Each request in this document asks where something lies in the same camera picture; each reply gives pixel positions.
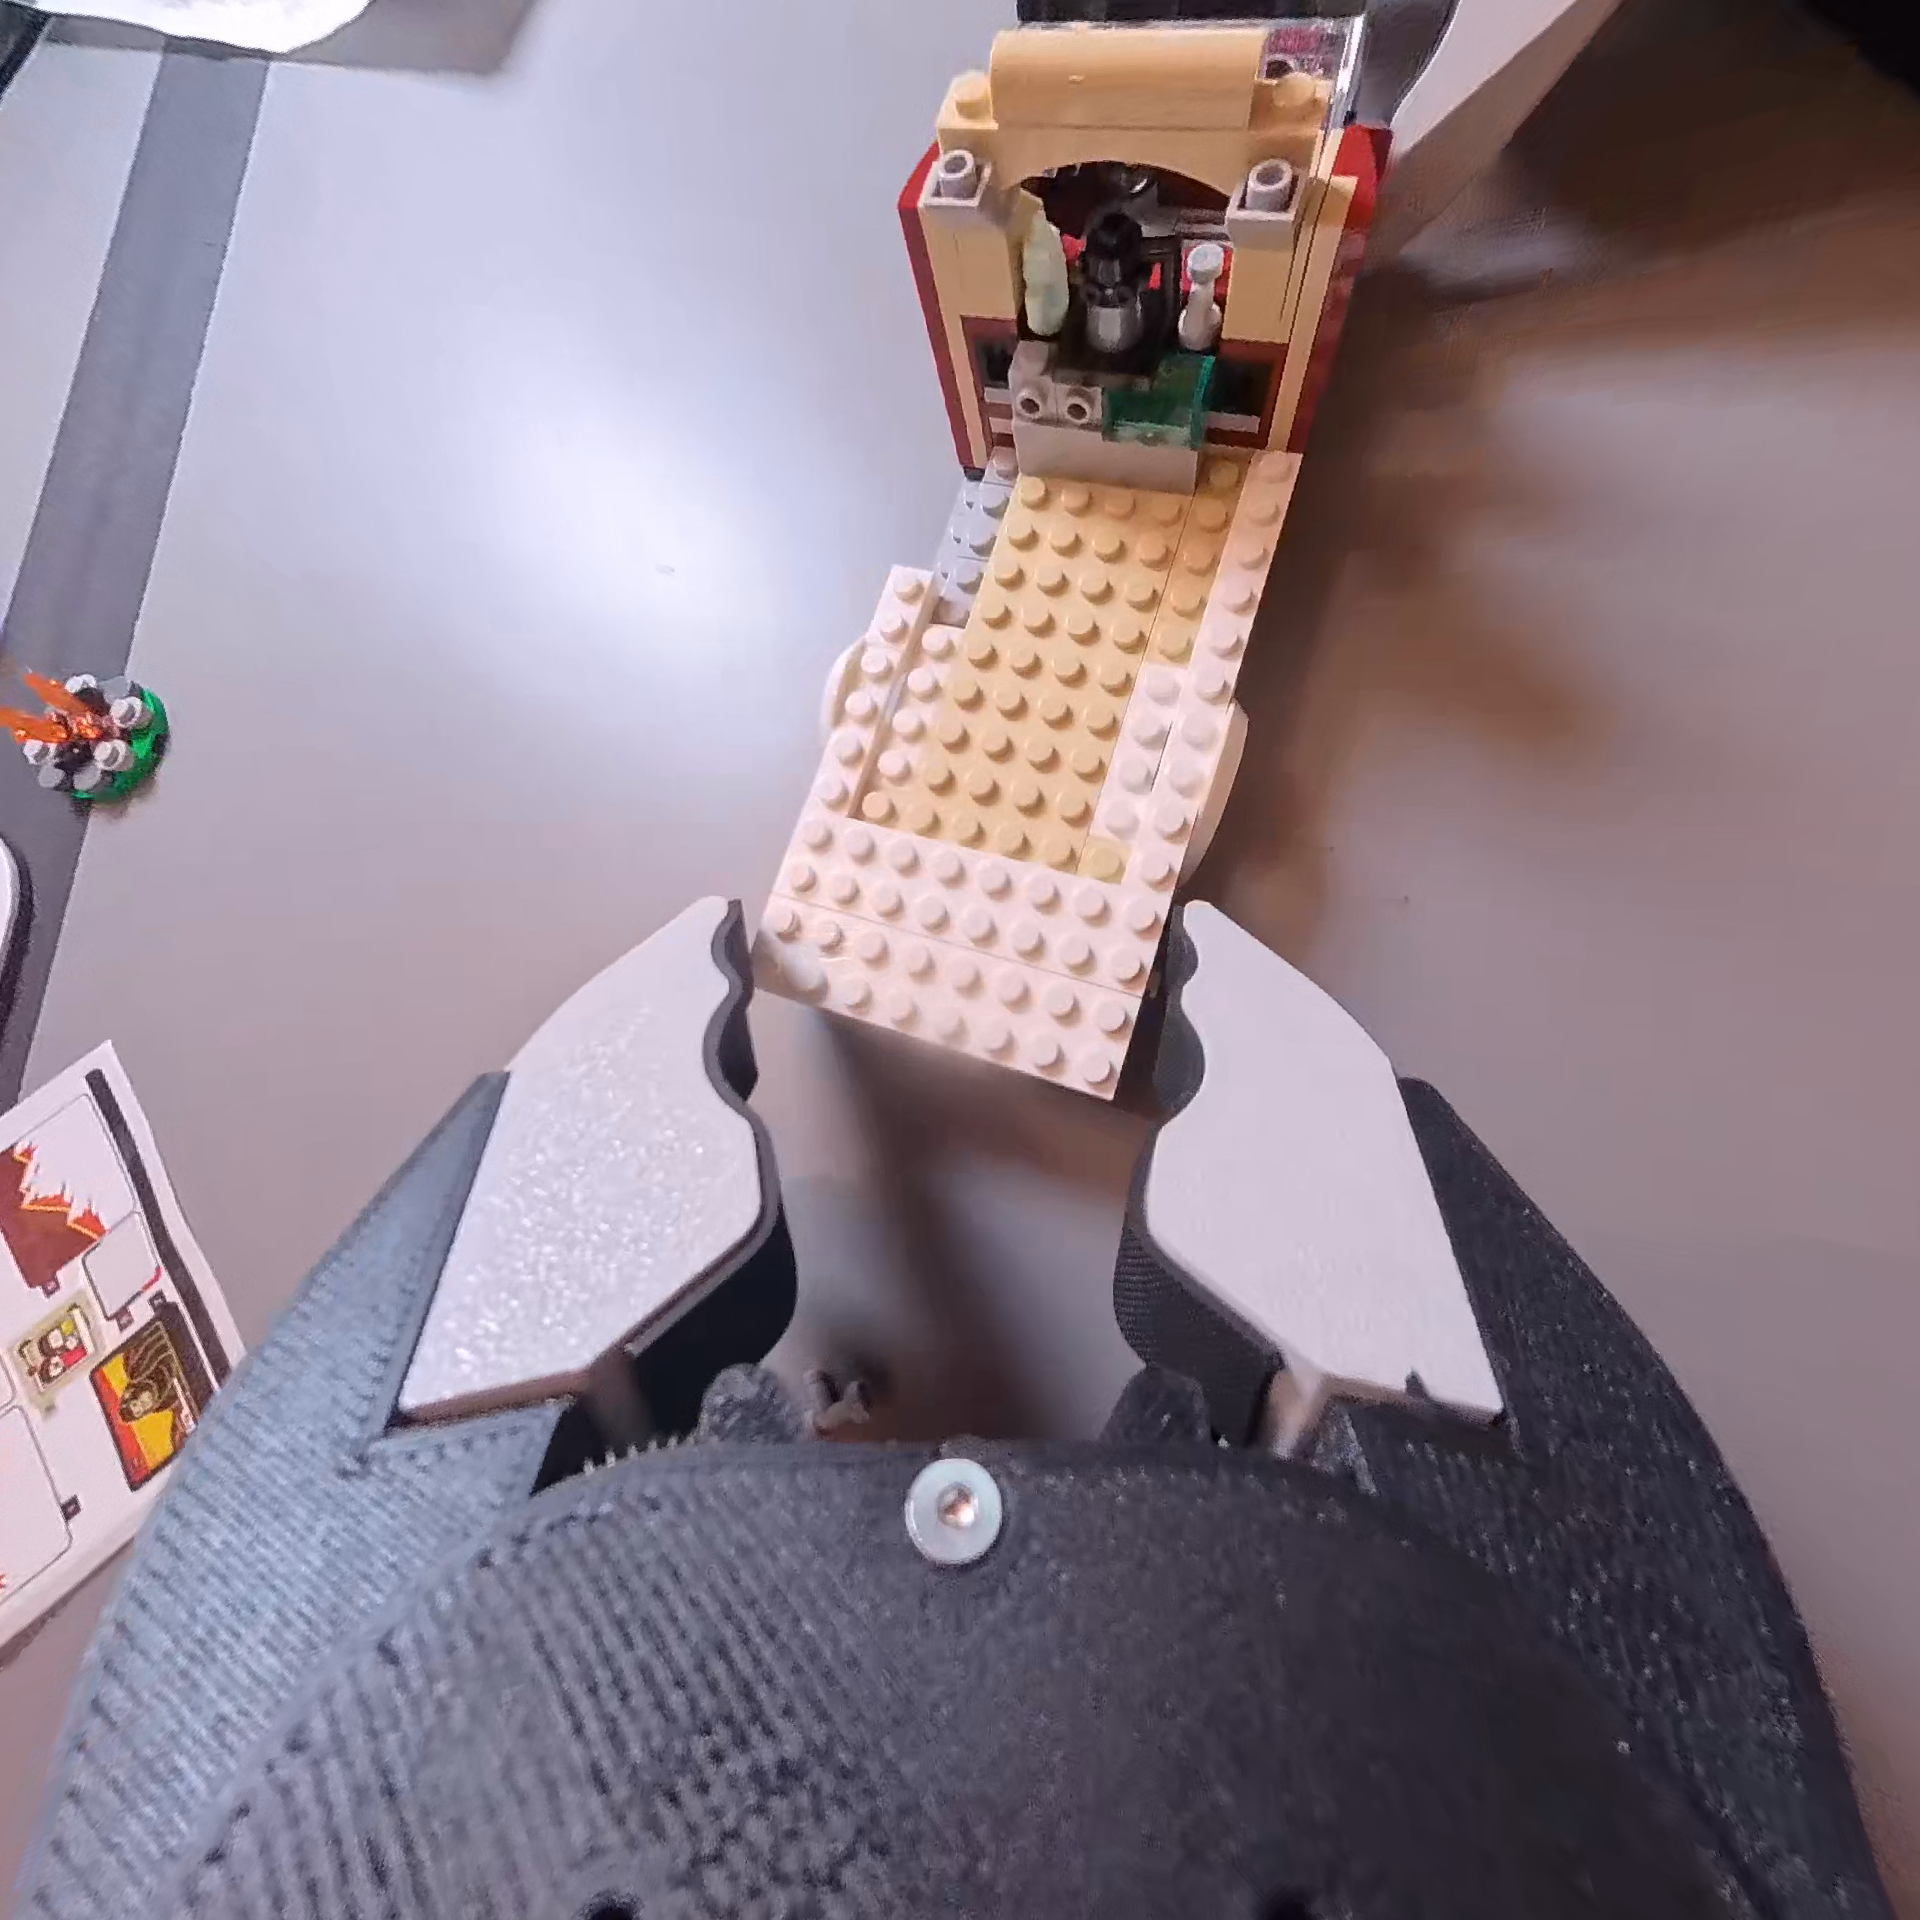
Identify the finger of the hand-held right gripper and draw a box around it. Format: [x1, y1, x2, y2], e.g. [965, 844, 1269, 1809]
[1351, 0, 1630, 272]

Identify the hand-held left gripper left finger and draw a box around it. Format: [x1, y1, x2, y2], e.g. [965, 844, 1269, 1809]
[393, 895, 798, 1425]

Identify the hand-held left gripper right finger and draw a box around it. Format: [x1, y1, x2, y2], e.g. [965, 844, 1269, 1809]
[1117, 901, 1507, 1455]

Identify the white long brick plate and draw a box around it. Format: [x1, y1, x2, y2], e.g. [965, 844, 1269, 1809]
[756, 895, 1163, 1108]
[777, 816, 1187, 999]

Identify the toy brick truck model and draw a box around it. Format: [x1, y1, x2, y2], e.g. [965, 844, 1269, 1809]
[756, 0, 1396, 1113]

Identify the sticker sheet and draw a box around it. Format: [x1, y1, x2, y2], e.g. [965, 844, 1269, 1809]
[0, 1039, 244, 1653]

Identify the toy campfire on green plate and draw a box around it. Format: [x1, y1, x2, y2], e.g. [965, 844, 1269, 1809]
[0, 668, 172, 807]

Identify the printed paper bag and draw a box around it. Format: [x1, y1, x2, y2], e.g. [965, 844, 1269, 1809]
[45, 0, 368, 60]

